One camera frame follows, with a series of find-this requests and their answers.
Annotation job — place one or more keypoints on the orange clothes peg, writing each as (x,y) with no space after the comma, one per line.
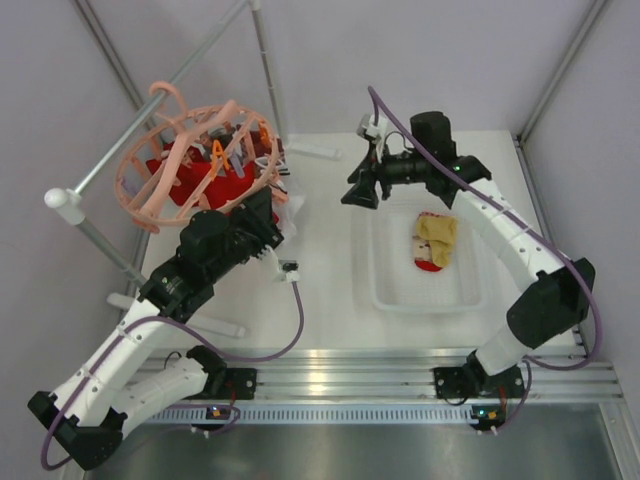
(219,160)

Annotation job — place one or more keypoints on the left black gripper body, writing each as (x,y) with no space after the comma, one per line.
(249,233)

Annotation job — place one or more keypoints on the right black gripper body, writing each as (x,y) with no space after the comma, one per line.
(390,170)

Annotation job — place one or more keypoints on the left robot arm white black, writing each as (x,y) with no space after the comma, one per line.
(97,408)

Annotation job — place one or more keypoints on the red white patterned sock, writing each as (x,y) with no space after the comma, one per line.
(422,255)

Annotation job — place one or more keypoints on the aluminium mounting rail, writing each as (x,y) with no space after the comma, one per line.
(318,386)

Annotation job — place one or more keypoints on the red sock white cuff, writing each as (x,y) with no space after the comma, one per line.
(253,166)

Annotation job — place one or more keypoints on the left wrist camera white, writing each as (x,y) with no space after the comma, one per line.
(283,270)

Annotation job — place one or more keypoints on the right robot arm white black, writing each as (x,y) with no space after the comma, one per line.
(556,293)

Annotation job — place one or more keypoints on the white perforated plastic basket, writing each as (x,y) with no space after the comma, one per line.
(403,277)

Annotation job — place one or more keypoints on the yellow sock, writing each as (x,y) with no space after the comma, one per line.
(439,232)

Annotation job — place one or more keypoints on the pink round clip hanger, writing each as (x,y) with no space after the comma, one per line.
(147,168)

